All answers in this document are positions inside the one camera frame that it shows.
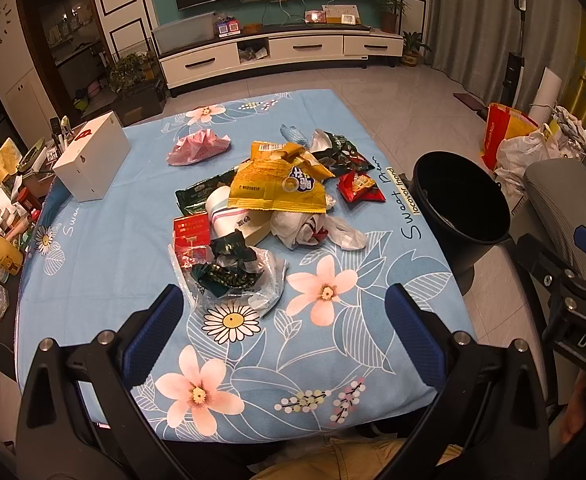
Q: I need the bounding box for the clear plastic bag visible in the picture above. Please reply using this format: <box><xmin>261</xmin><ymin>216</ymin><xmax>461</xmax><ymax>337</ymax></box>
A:
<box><xmin>167</xmin><ymin>246</ymin><xmax>289</xmax><ymax>318</ymax></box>

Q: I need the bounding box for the red cigarette box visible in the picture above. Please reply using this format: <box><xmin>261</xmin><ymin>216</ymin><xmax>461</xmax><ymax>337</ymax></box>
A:
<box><xmin>173</xmin><ymin>212</ymin><xmax>211</xmax><ymax>269</ymax></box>

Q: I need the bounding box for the white paper cup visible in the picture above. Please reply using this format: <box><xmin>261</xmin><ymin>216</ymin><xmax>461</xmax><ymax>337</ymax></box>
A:
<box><xmin>205</xmin><ymin>186</ymin><xmax>271</xmax><ymax>246</ymax></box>

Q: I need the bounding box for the dark green snack bag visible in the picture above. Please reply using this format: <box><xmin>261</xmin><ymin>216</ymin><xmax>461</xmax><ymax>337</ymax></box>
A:
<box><xmin>175</xmin><ymin>169</ymin><xmax>237</xmax><ymax>217</ymax></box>

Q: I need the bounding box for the small red snack packet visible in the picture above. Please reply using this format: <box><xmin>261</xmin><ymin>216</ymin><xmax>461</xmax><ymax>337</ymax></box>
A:
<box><xmin>337</xmin><ymin>170</ymin><xmax>385</xmax><ymax>204</ymax></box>

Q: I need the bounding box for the white plastic bag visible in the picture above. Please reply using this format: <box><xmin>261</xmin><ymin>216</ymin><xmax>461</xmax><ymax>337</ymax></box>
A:
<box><xmin>270</xmin><ymin>211</ymin><xmax>367</xmax><ymax>252</ymax></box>
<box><xmin>494</xmin><ymin>124</ymin><xmax>560</xmax><ymax>197</ymax></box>

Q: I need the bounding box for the yellow snack bag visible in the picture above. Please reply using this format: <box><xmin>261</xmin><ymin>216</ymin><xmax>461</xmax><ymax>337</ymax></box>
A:
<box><xmin>228</xmin><ymin>141</ymin><xmax>334</xmax><ymax>214</ymax></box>

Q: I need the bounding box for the blue cloth rag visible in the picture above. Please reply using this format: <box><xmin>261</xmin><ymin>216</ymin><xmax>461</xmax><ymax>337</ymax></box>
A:
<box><xmin>280</xmin><ymin>125</ymin><xmax>310</xmax><ymax>148</ymax></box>

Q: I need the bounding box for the green red snack wrapper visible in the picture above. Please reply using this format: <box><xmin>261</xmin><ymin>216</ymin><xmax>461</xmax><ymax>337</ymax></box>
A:
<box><xmin>310</xmin><ymin>129</ymin><xmax>373</xmax><ymax>177</ymax></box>

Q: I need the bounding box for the black trash bin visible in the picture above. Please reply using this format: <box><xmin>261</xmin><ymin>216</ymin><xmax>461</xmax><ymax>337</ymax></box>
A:
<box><xmin>409</xmin><ymin>151</ymin><xmax>511</xmax><ymax>280</ymax></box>

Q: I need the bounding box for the grey sofa armrest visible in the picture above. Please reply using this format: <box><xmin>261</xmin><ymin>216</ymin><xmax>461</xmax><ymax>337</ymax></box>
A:
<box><xmin>524</xmin><ymin>158</ymin><xmax>586</xmax><ymax>280</ymax></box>

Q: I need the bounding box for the blue floral tablecloth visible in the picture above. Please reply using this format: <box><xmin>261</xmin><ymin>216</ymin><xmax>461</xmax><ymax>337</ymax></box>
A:
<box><xmin>16</xmin><ymin>90</ymin><xmax>472</xmax><ymax>443</ymax></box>

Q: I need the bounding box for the white plastic bag on floor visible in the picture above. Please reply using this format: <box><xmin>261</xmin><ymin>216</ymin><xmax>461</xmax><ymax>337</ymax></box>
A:
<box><xmin>494</xmin><ymin>124</ymin><xmax>560</xmax><ymax>197</ymax></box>

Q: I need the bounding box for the red yellow shopping bag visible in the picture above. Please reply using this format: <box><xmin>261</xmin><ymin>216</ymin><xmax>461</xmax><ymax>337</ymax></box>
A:
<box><xmin>480</xmin><ymin>103</ymin><xmax>538</xmax><ymax>170</ymax></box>

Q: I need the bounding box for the white paper roll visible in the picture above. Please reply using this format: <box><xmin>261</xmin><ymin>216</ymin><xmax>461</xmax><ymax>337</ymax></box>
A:
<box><xmin>528</xmin><ymin>67</ymin><xmax>563</xmax><ymax>126</ymax></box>

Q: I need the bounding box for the white box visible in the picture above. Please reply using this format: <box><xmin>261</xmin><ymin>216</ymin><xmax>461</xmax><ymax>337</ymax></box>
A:
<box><xmin>54</xmin><ymin>112</ymin><xmax>130</xmax><ymax>203</ymax></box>

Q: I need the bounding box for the upright vacuum cleaner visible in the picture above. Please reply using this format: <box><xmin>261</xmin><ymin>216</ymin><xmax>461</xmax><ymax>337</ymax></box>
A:
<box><xmin>500</xmin><ymin>0</ymin><xmax>527</xmax><ymax>107</ymax></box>

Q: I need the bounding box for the pink plastic bag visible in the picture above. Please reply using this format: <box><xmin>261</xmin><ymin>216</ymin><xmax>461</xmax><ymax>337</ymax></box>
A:
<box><xmin>166</xmin><ymin>129</ymin><xmax>231</xmax><ymax>166</ymax></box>

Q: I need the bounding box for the potted plants left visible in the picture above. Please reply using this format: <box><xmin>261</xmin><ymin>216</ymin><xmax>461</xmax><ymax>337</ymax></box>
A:
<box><xmin>109</xmin><ymin>51</ymin><xmax>167</xmax><ymax>127</ymax></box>

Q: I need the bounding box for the grey curtain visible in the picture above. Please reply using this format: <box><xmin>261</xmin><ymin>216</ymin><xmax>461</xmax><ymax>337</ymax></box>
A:
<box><xmin>427</xmin><ymin>0</ymin><xmax>581</xmax><ymax>112</ymax></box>

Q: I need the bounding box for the potted plant by cabinet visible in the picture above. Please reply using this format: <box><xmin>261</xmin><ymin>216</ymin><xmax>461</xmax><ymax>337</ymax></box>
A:
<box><xmin>401</xmin><ymin>32</ymin><xmax>431</xmax><ymax>67</ymax></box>

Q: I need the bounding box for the white TV cabinet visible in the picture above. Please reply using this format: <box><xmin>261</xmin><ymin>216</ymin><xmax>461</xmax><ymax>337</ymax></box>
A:
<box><xmin>159</xmin><ymin>27</ymin><xmax>405</xmax><ymax>93</ymax></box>

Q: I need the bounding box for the grey storage box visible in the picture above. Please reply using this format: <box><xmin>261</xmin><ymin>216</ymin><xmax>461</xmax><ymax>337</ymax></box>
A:
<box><xmin>152</xmin><ymin>12</ymin><xmax>215</xmax><ymax>55</ymax></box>

